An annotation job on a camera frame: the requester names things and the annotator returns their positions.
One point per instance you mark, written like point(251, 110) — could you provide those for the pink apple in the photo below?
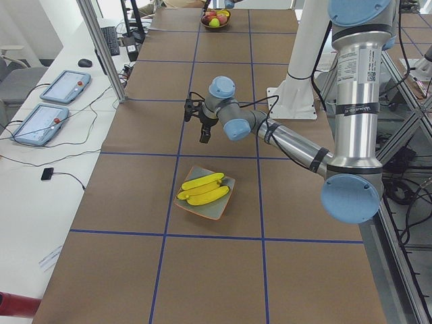
point(222, 19)
point(209, 15)

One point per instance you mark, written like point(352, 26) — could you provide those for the red cylinder object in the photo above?
point(13, 305)

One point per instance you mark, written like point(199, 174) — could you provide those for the black computer mouse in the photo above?
point(85, 63)

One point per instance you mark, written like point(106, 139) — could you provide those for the teach pendant tablet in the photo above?
point(40, 126)
point(66, 87)

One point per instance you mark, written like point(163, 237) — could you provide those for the black keyboard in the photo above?
point(110, 35)

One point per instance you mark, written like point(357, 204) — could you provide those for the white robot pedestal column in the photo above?
point(296, 100)

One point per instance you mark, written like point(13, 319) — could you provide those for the woven brown fruit basket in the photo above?
point(206, 23)

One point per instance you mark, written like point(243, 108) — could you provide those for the yellow banana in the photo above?
point(201, 181)
point(208, 197)
point(223, 12)
point(183, 195)

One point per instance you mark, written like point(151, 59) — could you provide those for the small black puck device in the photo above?
point(47, 174)

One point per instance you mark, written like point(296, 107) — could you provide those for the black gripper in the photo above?
point(206, 121)

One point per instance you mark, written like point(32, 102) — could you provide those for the upper teach pendant tablet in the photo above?
point(66, 87)

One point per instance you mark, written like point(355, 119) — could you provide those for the grey office chair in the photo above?
point(17, 81)

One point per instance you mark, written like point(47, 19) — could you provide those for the lower teach pendant tablet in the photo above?
point(40, 126)

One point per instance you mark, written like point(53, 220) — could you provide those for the aluminium frame post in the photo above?
point(90, 18)

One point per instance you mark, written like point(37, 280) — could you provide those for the green pear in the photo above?
point(214, 23)

